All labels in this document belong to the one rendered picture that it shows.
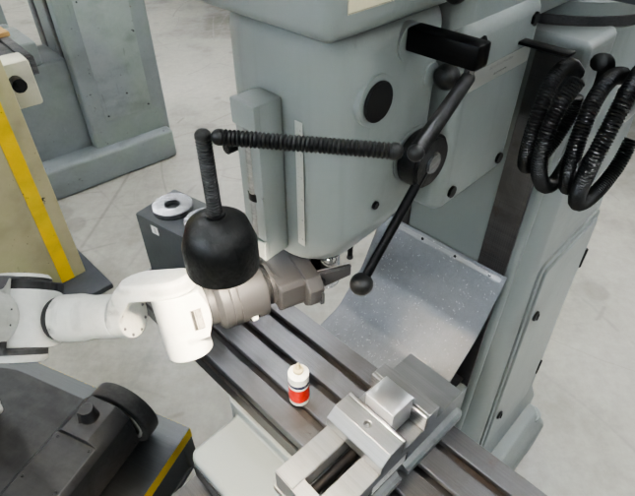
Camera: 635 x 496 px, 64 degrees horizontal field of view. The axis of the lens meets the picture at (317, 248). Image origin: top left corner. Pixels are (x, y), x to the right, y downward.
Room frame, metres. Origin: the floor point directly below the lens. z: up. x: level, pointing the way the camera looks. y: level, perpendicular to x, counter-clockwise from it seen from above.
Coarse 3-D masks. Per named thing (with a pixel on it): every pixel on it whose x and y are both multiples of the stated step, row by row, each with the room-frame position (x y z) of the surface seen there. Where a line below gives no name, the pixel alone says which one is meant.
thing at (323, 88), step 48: (240, 48) 0.56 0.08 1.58; (288, 48) 0.51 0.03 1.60; (336, 48) 0.49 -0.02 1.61; (384, 48) 0.51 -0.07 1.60; (288, 96) 0.51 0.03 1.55; (336, 96) 0.48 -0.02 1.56; (384, 96) 0.50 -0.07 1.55; (288, 192) 0.51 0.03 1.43; (336, 192) 0.48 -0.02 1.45; (384, 192) 0.53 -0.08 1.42; (288, 240) 0.51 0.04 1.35; (336, 240) 0.49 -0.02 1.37
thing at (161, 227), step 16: (176, 192) 1.01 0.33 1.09; (144, 208) 0.94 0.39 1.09; (160, 208) 0.93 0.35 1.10; (176, 208) 0.93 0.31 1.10; (192, 208) 0.94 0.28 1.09; (144, 224) 0.91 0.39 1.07; (160, 224) 0.88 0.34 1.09; (176, 224) 0.88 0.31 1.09; (144, 240) 0.92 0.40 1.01; (160, 240) 0.88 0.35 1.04; (176, 240) 0.85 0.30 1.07; (160, 256) 0.89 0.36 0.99; (176, 256) 0.86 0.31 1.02
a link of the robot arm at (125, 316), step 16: (144, 272) 0.54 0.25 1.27; (160, 272) 0.53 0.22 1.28; (176, 272) 0.52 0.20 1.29; (128, 288) 0.49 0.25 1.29; (144, 288) 0.48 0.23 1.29; (160, 288) 0.48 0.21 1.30; (176, 288) 0.48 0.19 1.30; (192, 288) 0.49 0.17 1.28; (112, 304) 0.49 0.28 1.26; (128, 304) 0.49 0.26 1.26; (144, 304) 0.53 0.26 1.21; (112, 320) 0.48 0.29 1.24; (128, 320) 0.49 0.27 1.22; (144, 320) 0.51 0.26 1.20; (112, 336) 0.48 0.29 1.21; (128, 336) 0.47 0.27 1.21
